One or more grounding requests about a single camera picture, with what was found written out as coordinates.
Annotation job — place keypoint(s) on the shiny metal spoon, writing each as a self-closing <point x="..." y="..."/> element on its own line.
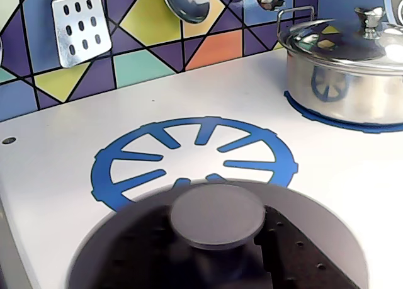
<point x="187" y="5"/>

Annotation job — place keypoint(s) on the stainless steel pot lid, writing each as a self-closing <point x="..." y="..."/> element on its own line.
<point x="343" y="40"/>

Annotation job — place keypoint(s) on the dark gray pot lid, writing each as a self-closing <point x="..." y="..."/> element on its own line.
<point x="217" y="216"/>

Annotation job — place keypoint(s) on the slotted metal spatula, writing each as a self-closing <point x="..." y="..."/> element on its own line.
<point x="80" y="49"/>

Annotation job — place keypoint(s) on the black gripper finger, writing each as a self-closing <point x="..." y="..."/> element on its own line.
<point x="141" y="257"/>
<point x="299" y="264"/>

